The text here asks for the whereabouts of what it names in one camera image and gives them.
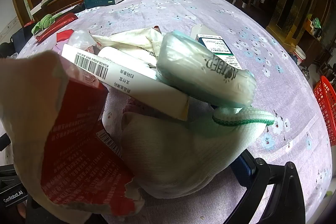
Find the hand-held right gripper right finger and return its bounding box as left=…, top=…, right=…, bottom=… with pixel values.
left=226, top=151, right=309, bottom=224

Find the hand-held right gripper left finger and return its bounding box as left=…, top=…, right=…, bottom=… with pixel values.
left=26, top=195, right=111, bottom=224

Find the torn red cardboard box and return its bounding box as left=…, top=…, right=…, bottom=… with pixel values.
left=0, top=50, right=145, bottom=224

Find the red mesh plastic basket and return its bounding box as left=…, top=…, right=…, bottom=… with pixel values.
left=314, top=76, right=336, bottom=147

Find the white plastic-wrapped pack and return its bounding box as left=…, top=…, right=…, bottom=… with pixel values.
left=156, top=30, right=257, bottom=107

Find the white green medicine box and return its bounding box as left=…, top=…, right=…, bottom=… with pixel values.
left=190, top=24, right=243, bottom=72

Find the long white barcode box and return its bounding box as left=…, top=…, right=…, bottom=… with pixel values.
left=61, top=43, right=190, bottom=121

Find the white plastic bottle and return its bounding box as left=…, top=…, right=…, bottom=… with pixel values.
left=98, top=46, right=158, bottom=77

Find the white plastic bag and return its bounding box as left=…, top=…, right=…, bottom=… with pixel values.
left=89, top=27, right=164, bottom=67

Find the white plastic bucket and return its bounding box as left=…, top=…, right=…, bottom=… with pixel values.
left=293, top=46, right=307, bottom=65

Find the dark blue bag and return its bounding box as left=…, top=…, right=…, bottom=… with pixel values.
left=10, top=22, right=34, bottom=52

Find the small red wrapper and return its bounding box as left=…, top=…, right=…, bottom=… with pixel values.
left=56, top=29, right=76, bottom=43

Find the clear plastic bag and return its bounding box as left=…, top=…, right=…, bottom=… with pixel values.
left=68, top=29, right=96, bottom=50

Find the green cloth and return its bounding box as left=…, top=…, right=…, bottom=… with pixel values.
left=31, top=14, right=57, bottom=35

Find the long red packet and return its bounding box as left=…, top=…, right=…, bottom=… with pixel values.
left=34, top=13, right=79, bottom=43

